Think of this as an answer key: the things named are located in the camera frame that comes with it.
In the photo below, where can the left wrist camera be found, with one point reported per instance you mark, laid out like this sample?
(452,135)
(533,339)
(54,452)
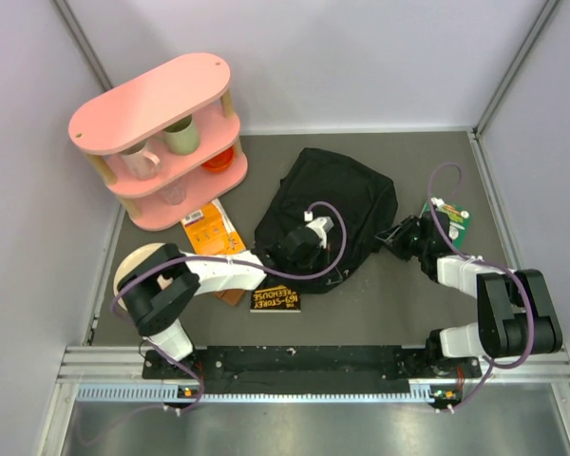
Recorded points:
(321,226)

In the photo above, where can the brown leather wallet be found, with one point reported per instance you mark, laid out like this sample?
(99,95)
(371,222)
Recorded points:
(231,297)

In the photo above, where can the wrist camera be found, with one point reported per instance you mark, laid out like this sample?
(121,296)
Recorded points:
(438,203)
(321,226)

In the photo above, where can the orange bowl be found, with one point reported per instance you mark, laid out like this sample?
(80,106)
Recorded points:
(220,162)

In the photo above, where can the Treehouse storey paperback book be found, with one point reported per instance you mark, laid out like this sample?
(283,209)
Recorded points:
(279,299)

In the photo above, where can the pink cream plate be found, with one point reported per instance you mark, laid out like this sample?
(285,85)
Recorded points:
(131,262)

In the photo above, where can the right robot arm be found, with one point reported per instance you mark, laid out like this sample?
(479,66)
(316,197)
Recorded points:
(515,312)

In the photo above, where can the slotted cable duct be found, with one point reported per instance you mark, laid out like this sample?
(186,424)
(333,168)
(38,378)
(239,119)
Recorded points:
(173,394)

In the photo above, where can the green mug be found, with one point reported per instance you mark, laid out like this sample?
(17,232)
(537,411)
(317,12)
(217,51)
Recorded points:
(182,137)

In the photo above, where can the clear glass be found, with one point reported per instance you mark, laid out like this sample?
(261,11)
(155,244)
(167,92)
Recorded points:
(173,194)

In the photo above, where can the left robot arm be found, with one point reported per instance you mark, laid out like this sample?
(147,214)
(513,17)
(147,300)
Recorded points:
(156,282)

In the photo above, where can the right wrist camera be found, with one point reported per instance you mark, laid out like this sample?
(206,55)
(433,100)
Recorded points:
(438,203)

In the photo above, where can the pink three-tier shelf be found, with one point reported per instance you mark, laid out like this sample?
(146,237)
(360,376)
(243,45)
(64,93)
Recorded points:
(139,110)

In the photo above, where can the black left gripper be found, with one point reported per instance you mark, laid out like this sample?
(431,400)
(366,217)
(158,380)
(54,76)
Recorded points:
(323,254)

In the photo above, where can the green puzzle book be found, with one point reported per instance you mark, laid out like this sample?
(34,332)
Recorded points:
(458,222)

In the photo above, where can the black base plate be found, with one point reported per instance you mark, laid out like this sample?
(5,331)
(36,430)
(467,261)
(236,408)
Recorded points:
(393,362)

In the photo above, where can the pink mug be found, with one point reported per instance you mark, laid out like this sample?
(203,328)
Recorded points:
(141,161)

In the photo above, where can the orange paperback book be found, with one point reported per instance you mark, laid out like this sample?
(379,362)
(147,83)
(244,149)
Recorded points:
(211,232)

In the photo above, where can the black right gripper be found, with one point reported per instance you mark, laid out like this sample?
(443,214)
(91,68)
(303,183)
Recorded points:
(409,223)

